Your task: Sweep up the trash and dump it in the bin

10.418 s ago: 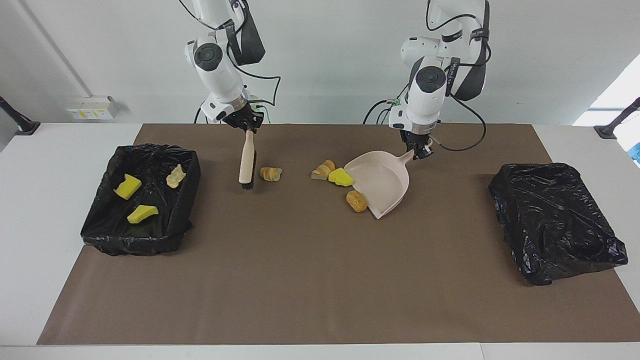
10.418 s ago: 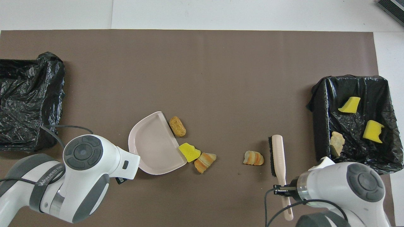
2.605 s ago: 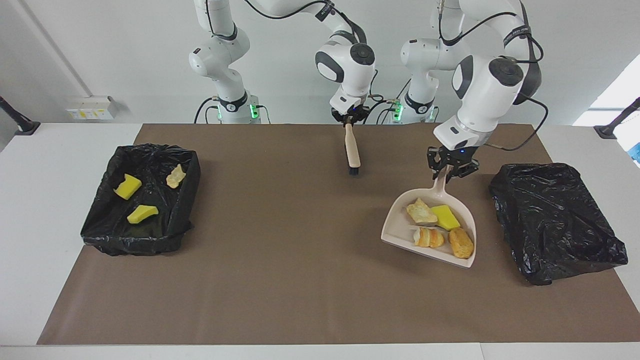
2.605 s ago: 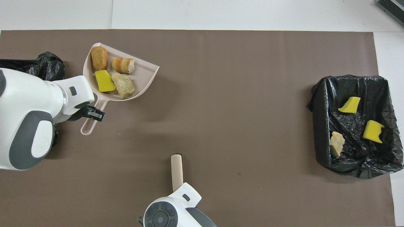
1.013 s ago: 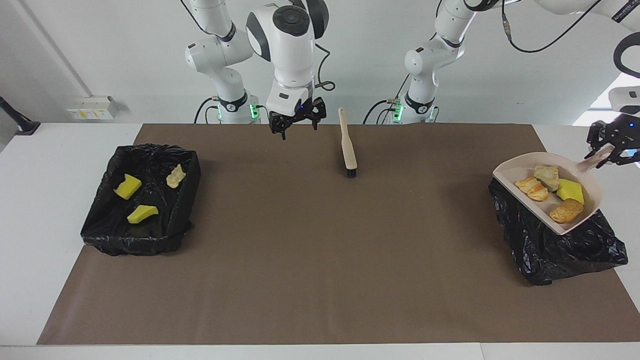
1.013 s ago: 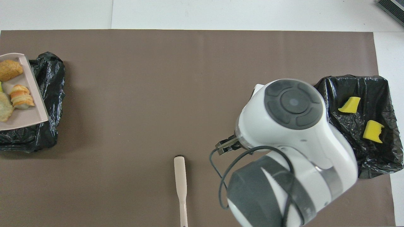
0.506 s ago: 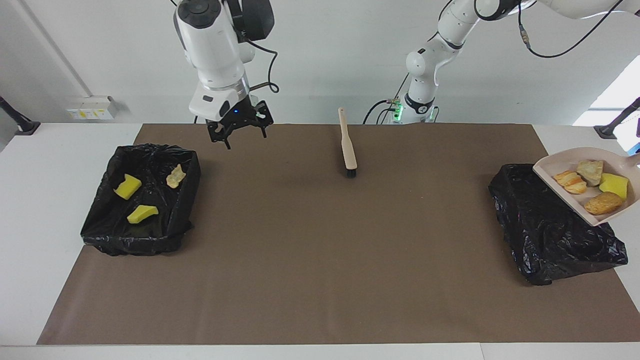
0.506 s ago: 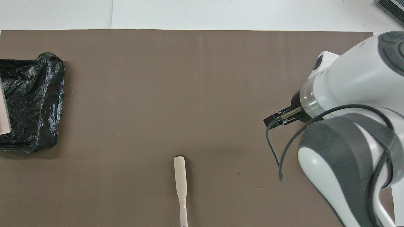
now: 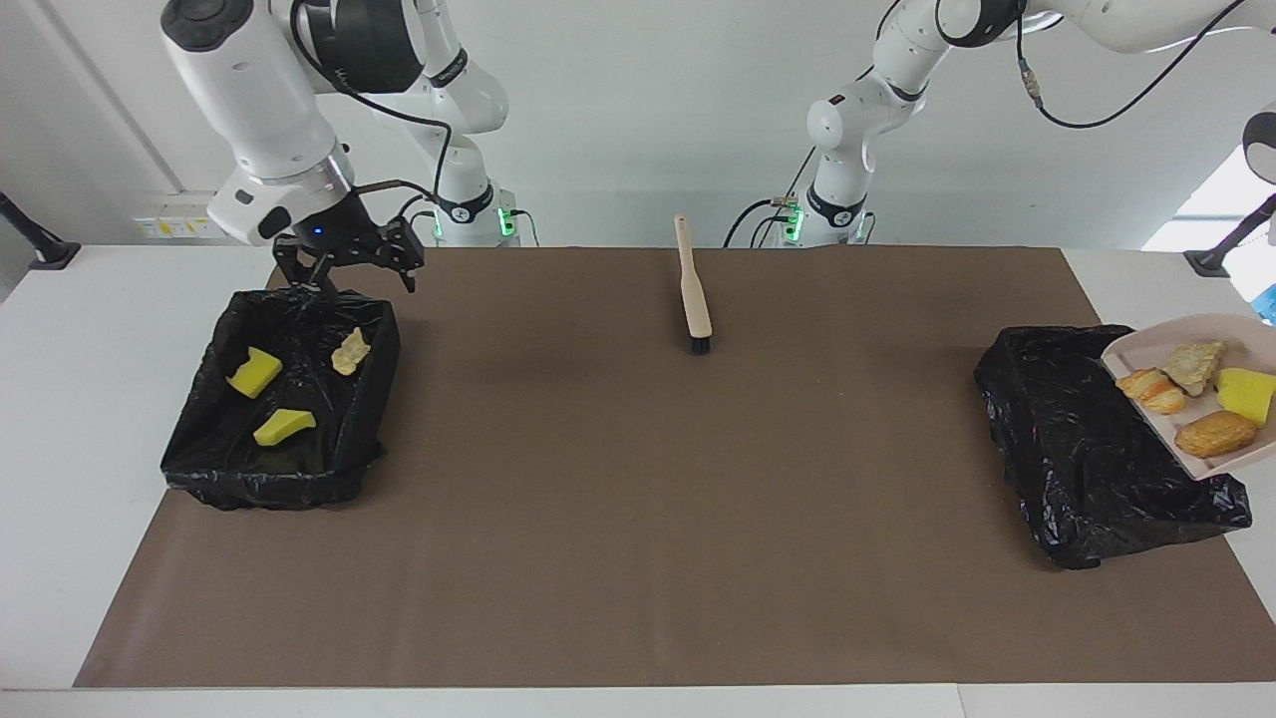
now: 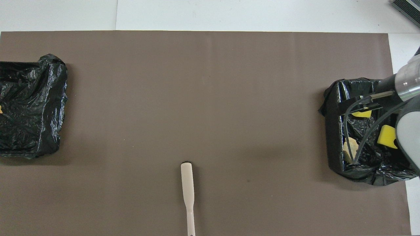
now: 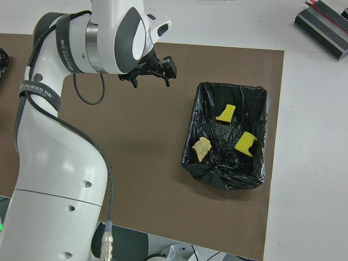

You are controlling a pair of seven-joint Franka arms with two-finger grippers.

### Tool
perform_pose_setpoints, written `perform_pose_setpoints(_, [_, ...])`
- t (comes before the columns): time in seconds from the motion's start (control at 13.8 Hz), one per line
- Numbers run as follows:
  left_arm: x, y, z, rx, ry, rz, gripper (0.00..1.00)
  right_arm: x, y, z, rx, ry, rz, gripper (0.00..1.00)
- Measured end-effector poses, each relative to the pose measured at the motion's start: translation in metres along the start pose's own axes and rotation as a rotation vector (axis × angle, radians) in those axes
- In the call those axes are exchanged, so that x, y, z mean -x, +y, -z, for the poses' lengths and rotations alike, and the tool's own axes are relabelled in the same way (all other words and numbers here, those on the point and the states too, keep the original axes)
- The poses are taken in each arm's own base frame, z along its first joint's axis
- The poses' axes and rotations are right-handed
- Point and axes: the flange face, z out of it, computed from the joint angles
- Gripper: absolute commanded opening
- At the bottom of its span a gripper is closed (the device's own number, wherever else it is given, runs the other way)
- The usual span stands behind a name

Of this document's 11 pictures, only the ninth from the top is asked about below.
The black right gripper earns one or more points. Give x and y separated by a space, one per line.
334 229

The pale striped croissant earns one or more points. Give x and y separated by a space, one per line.
350 351

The large notched yellow sponge piece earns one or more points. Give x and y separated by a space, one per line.
254 371

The small yellow sponge piece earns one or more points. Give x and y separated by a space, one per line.
284 426

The orange striped croissant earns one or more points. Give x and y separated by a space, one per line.
1151 391

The pale tan dumpling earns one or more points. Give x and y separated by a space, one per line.
1194 364

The brown oval bread roll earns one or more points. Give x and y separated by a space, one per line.
1216 434

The pale pink plastic dustpan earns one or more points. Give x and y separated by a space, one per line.
1251 334

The rounded yellow sponge piece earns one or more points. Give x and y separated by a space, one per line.
1248 396

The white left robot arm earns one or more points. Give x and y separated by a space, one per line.
857 120

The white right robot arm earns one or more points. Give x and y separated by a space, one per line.
259 90

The black bag lined bin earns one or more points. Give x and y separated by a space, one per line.
1077 449
319 439

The black stand foot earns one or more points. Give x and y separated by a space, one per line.
40 244
1221 254

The brown table mat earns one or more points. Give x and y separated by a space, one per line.
638 598

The blue packet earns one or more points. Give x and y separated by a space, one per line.
1268 304

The white wall socket box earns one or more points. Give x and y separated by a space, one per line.
184 214

